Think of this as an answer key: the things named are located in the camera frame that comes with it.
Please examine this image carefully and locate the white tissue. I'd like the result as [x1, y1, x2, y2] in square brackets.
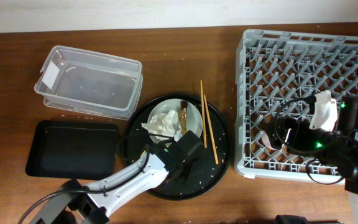
[141, 110, 182, 143]

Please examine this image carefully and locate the brown snack wrapper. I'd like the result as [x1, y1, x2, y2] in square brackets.
[180, 100, 188, 136]

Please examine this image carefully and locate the wooden chopstick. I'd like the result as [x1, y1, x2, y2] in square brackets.
[200, 80, 207, 149]
[203, 95, 219, 165]

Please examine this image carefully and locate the pink cup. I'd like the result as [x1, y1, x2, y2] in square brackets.
[262, 130, 282, 150]

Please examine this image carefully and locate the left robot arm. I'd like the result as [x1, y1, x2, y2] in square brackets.
[19, 131, 204, 223]

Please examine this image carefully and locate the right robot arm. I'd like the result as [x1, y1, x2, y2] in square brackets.
[264, 96, 358, 223]

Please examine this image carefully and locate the grey dishwasher rack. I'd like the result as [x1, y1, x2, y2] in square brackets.
[234, 29, 358, 183]

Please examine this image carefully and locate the round black tray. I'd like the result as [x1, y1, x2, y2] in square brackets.
[121, 93, 234, 200]

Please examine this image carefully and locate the grey plate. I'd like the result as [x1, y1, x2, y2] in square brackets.
[146, 98, 203, 137]

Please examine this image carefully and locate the black rectangular tray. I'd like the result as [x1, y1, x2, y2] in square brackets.
[25, 120, 120, 180]

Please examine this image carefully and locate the clear plastic bin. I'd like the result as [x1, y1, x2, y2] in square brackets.
[34, 45, 143, 120]

